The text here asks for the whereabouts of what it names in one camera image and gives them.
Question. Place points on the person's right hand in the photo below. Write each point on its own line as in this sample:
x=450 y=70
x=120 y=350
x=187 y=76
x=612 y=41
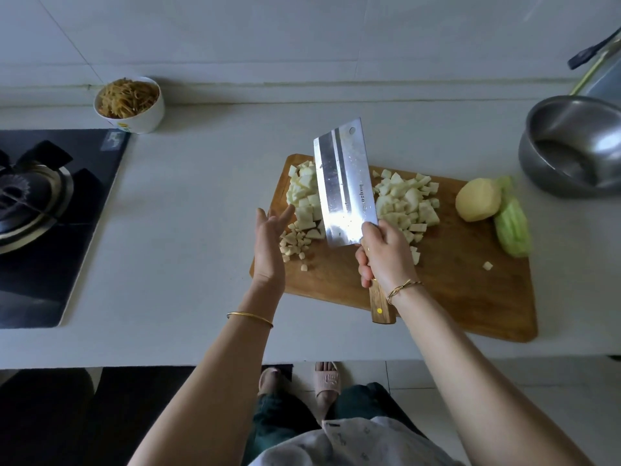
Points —
x=388 y=255

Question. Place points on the person's left hand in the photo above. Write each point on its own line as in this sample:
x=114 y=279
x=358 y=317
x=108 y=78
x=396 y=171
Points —
x=267 y=255

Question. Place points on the pile of garlic cloves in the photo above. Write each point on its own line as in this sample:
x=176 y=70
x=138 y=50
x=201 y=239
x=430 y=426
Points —
x=293 y=249

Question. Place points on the pile of white diced vegetable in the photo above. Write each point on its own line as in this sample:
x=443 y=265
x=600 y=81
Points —
x=407 y=204

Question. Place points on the peeled yellow potato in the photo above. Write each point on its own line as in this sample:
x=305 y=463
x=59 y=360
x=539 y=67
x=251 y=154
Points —
x=478 y=200

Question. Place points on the peeled green cucumber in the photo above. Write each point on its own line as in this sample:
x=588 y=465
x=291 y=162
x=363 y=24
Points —
x=512 y=226

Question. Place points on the person's left forearm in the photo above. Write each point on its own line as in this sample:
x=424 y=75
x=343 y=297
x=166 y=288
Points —
x=199 y=393

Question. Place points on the person's right forearm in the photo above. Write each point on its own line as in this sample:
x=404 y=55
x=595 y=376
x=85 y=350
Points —
x=485 y=383

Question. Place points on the person's left foot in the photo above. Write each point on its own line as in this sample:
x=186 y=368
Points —
x=272 y=379

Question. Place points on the person's foot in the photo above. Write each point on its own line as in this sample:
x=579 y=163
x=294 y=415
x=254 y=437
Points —
x=325 y=381
x=272 y=379

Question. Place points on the person's right foot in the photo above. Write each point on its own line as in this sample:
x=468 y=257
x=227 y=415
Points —
x=325 y=381

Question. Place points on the gold bangle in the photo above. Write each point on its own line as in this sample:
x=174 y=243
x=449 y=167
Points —
x=250 y=317

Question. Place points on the wooden cutting board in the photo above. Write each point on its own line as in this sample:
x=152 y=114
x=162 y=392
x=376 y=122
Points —
x=466 y=296

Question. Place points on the dark green trousers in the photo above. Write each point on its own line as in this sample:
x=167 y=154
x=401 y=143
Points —
x=272 y=417

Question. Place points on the white patterned garment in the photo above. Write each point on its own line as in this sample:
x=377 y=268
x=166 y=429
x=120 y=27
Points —
x=349 y=446

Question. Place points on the white bowl of noodles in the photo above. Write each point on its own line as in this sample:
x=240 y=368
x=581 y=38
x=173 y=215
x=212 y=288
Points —
x=129 y=102

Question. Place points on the black gas stove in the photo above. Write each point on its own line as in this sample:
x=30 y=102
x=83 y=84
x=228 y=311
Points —
x=53 y=257

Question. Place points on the deep stainless steel bowl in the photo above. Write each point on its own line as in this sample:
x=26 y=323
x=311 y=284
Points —
x=577 y=150

